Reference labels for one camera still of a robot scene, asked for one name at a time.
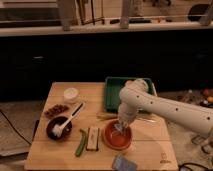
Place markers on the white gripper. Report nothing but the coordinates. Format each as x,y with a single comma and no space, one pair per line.
125,119

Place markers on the red bowl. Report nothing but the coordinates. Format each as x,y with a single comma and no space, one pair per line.
113,139

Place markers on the blue towel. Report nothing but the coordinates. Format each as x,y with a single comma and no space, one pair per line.
120,128

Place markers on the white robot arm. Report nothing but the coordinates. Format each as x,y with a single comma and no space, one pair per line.
134,96

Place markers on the white small bowl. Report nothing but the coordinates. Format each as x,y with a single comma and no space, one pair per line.
70,94

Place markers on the dark brown bowl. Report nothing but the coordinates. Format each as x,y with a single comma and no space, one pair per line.
66,131

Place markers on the green plastic tray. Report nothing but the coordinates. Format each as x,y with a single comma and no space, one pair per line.
113,85

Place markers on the wooden block brush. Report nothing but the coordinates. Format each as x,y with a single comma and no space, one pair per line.
92,140

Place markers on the blue sponge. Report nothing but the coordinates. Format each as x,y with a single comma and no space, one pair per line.
120,163

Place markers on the green pepper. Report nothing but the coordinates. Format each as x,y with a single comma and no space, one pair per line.
82,143

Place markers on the pile of brown nuts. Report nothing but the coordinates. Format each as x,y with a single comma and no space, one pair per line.
55,110

